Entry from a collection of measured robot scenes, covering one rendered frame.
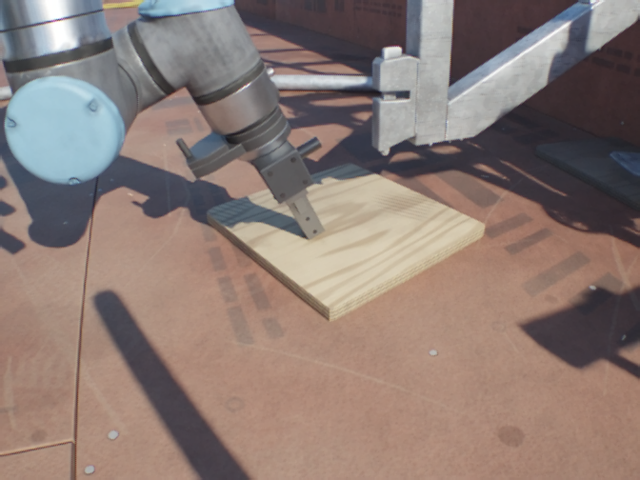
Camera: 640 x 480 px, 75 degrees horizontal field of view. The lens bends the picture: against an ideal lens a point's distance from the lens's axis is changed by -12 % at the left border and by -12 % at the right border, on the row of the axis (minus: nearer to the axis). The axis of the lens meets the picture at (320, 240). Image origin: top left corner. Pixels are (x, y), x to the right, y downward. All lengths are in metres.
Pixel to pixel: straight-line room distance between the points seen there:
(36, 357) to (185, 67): 0.35
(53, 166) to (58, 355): 0.24
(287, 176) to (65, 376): 0.32
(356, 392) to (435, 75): 0.42
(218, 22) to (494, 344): 0.45
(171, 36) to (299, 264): 0.31
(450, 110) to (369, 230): 0.20
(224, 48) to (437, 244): 0.37
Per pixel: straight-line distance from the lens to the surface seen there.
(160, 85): 0.52
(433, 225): 0.70
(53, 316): 0.63
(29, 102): 0.38
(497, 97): 0.74
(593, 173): 1.04
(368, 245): 0.64
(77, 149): 0.39
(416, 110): 0.66
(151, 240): 0.73
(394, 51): 0.64
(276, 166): 0.53
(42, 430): 0.50
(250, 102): 0.52
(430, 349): 0.52
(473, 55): 1.77
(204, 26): 0.50
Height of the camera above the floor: 0.35
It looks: 31 degrees down
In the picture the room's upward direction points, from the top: straight up
